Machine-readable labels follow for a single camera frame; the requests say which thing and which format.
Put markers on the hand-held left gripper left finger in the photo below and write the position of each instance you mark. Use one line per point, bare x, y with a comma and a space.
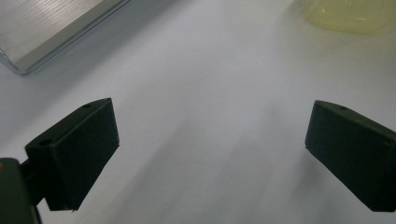
77, 155

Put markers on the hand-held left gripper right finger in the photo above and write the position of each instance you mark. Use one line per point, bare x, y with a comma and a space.
351, 155

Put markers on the green plastic bowl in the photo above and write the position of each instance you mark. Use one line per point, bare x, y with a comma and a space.
351, 15

